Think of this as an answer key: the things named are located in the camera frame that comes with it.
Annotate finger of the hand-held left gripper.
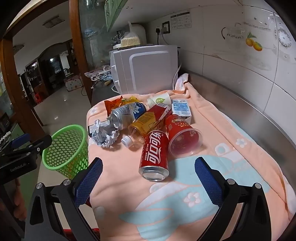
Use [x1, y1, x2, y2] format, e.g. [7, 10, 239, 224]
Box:
[11, 133, 31, 150]
[0, 135, 53, 163]

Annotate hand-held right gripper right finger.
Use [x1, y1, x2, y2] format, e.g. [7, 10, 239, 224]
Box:
[194, 157, 272, 241]

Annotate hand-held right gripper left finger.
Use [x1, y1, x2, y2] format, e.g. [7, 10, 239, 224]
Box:
[24, 157, 103, 241]

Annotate green plastic mesh basket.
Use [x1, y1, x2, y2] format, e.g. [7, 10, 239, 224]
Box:
[42, 124, 89, 179]

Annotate silver foil paper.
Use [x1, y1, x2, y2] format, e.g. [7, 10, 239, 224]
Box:
[87, 119, 120, 147]

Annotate red cola can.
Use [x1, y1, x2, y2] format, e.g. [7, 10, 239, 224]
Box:
[138, 130, 170, 181]

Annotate red clear plastic cup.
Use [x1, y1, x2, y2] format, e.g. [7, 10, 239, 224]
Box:
[165, 114, 203, 159]

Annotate orange snack packet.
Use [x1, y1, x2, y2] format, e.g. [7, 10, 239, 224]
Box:
[104, 97, 123, 116]

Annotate silver-blue drink can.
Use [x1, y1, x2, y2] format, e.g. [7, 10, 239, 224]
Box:
[106, 102, 147, 130]

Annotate white blue milk carton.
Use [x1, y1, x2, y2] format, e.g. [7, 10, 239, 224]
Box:
[171, 98, 192, 126]

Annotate plastic bottle yellow label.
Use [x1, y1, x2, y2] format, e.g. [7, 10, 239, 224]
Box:
[121, 112, 162, 147]

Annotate red drink carton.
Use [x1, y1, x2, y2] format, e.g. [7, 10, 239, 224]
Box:
[147, 97, 173, 131]

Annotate yellow snack packet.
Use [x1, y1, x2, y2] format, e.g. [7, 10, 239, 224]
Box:
[120, 95, 139, 103]

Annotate person's left hand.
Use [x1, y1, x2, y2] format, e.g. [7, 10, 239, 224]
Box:
[14, 178, 28, 220]

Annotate peach flower print blanket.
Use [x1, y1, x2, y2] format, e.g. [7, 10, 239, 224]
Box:
[86, 82, 296, 241]

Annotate wooden glass door cabinet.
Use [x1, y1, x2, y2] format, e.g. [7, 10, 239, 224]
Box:
[0, 38, 44, 127]

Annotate dark display cabinet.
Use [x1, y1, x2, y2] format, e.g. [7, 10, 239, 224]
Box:
[20, 39, 77, 100]

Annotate polka dot box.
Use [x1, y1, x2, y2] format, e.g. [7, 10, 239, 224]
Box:
[64, 75, 83, 92]

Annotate clear plastic bag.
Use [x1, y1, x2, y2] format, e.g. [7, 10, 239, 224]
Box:
[84, 65, 111, 80]

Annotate wooden framed glass partition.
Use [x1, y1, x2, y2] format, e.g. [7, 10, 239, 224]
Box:
[69, 0, 111, 105]

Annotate white cloth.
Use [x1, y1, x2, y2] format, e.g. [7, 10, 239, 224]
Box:
[174, 73, 190, 90]

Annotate ceiling vent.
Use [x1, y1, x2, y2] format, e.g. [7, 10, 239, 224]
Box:
[43, 16, 65, 28]

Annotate thin flat tray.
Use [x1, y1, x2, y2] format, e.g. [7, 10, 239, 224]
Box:
[112, 43, 154, 49]

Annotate white countertop oven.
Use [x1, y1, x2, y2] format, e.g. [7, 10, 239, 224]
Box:
[109, 44, 179, 95]

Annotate clear glass cups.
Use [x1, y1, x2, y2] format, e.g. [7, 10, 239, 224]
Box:
[111, 30, 123, 45]

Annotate plastic bag of grain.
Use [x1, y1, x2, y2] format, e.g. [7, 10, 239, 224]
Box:
[120, 21, 141, 48]

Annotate white rounded kitchen appliance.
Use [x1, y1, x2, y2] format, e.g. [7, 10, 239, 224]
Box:
[132, 23, 147, 45]

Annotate thin black cable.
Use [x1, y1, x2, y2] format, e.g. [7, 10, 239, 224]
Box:
[80, 77, 93, 96]

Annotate orange fruit wall decal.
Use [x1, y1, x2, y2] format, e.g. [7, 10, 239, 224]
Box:
[245, 32, 263, 52]

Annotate green wall cabinet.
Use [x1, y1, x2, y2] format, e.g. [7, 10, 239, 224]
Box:
[104, 0, 129, 32]

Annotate wall notice sticker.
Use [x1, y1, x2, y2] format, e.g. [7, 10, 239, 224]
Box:
[170, 12, 192, 29]

